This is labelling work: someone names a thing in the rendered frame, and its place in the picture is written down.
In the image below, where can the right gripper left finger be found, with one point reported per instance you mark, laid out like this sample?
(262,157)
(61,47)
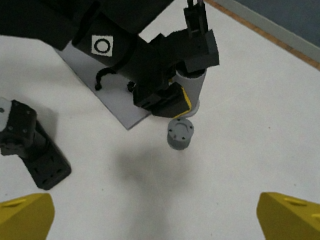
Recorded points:
(28,217)

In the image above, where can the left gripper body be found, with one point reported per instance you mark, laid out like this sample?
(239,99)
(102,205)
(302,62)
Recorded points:
(152,91)

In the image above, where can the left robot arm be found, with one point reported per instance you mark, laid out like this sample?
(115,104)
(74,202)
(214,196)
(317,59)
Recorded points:
(101,39)

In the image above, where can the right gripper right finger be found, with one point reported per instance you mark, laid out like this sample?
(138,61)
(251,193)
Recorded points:
(283,217)

